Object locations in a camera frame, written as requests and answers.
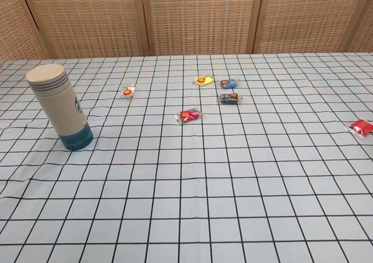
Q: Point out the white and blue thermos bottle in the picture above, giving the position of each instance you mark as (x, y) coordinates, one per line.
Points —
(61, 105)

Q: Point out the white grid-patterned tablecloth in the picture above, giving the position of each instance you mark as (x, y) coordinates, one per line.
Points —
(204, 187)

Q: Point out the red candy packet with sticker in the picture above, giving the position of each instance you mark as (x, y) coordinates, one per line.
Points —
(189, 116)

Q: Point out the yellow candy packet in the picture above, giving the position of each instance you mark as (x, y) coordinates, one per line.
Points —
(203, 81)

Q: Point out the black candy packet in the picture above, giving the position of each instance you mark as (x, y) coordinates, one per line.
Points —
(229, 98)

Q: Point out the blue candy packet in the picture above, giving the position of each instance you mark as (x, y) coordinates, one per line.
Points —
(230, 84)

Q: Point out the white candy packet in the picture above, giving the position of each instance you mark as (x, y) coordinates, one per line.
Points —
(128, 91)

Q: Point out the woven bamboo screen panel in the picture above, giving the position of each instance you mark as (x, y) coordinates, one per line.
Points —
(87, 18)
(201, 18)
(365, 29)
(309, 18)
(14, 24)

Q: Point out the plain red candy packet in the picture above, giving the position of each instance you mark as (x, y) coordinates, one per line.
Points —
(360, 127)

